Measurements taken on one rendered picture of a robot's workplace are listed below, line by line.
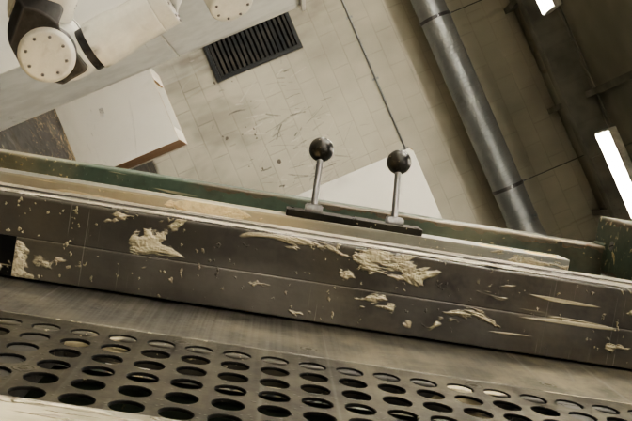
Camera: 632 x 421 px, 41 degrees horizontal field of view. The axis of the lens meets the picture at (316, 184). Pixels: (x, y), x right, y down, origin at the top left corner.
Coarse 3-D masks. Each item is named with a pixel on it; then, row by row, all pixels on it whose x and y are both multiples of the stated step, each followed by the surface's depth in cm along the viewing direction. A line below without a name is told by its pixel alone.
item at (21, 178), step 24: (0, 168) 120; (72, 192) 118; (96, 192) 118; (120, 192) 118; (144, 192) 120; (240, 216) 119; (264, 216) 119; (288, 216) 119; (384, 240) 120; (408, 240) 120; (432, 240) 120; (456, 240) 124; (552, 264) 122
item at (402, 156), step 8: (392, 152) 127; (400, 152) 126; (392, 160) 126; (400, 160) 125; (408, 160) 126; (392, 168) 126; (400, 168) 126; (408, 168) 127; (400, 176) 126; (400, 184) 125; (392, 200) 124; (392, 208) 123; (392, 216) 122; (392, 224) 122; (400, 224) 122
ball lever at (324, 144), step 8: (312, 144) 126; (320, 144) 125; (328, 144) 125; (312, 152) 125; (320, 152) 125; (328, 152) 125; (320, 160) 125; (320, 168) 125; (320, 176) 124; (320, 184) 124; (312, 192) 123; (312, 200) 122; (312, 208) 121; (320, 208) 121
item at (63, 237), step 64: (0, 192) 68; (64, 192) 74; (0, 256) 69; (64, 256) 69; (128, 256) 69; (192, 256) 69; (256, 256) 70; (320, 256) 70; (384, 256) 70; (448, 256) 74; (320, 320) 70; (384, 320) 70; (448, 320) 71; (512, 320) 71; (576, 320) 71
